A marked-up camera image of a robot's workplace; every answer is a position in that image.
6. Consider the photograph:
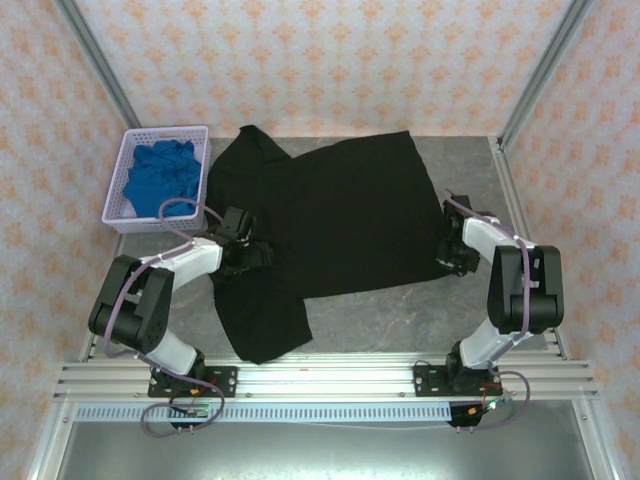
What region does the black printed t-shirt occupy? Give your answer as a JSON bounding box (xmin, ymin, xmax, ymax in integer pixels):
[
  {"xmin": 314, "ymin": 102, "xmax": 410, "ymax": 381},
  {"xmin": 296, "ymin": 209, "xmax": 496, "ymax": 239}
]
[{"xmin": 205, "ymin": 124, "xmax": 451, "ymax": 365}]

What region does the lavender plastic basket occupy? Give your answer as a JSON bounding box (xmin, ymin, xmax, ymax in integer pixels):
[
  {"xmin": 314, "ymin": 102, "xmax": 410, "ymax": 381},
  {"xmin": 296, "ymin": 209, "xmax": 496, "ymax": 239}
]
[{"xmin": 101, "ymin": 124, "xmax": 212, "ymax": 235}]

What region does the blue crumpled garment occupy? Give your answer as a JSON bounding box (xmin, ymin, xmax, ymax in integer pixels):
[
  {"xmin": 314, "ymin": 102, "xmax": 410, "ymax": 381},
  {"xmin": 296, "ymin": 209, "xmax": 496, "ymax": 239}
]
[{"xmin": 123, "ymin": 139, "xmax": 205, "ymax": 220}]

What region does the grey metal sheet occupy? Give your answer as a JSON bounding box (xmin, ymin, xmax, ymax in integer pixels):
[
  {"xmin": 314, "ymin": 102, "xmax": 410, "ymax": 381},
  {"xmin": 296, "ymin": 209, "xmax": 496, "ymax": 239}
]
[{"xmin": 54, "ymin": 420, "xmax": 596, "ymax": 480}]

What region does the aluminium table side rail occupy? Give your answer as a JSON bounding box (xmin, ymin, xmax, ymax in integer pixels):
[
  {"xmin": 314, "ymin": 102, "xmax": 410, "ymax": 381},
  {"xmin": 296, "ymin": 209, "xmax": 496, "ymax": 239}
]
[
  {"xmin": 82, "ymin": 233, "xmax": 126, "ymax": 362},
  {"xmin": 489, "ymin": 137, "xmax": 569, "ymax": 361}
]

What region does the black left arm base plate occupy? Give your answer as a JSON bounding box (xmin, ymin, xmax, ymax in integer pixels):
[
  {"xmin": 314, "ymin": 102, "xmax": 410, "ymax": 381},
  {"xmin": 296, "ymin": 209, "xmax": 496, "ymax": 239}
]
[{"xmin": 147, "ymin": 366, "xmax": 239, "ymax": 399}]

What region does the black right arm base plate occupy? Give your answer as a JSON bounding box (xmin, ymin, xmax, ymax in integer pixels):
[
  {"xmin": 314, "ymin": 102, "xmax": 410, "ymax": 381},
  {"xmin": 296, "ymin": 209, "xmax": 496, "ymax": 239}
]
[{"xmin": 413, "ymin": 363, "xmax": 504, "ymax": 399}]

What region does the aluminium base rail beam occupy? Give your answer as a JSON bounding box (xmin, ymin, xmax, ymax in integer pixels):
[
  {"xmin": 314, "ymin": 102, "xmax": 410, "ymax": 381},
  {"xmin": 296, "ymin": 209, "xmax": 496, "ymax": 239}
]
[{"xmin": 53, "ymin": 352, "xmax": 599, "ymax": 401}]

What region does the white slotted cable duct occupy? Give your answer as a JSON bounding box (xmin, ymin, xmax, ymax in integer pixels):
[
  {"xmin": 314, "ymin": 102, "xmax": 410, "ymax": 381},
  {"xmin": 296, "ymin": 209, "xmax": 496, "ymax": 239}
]
[{"xmin": 74, "ymin": 403, "xmax": 454, "ymax": 424}]

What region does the aluminium corner post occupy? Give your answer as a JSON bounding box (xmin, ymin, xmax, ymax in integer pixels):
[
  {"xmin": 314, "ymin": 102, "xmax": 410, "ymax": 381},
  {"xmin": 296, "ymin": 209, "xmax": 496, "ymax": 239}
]
[
  {"xmin": 497, "ymin": 0, "xmax": 596, "ymax": 151},
  {"xmin": 54, "ymin": 0, "xmax": 144, "ymax": 130}
]

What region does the aluminium frame rail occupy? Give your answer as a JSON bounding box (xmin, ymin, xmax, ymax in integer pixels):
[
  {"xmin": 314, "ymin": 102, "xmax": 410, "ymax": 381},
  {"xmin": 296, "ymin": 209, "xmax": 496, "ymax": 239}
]
[
  {"xmin": 569, "ymin": 399, "xmax": 624, "ymax": 480},
  {"xmin": 24, "ymin": 399, "xmax": 76, "ymax": 480}
]

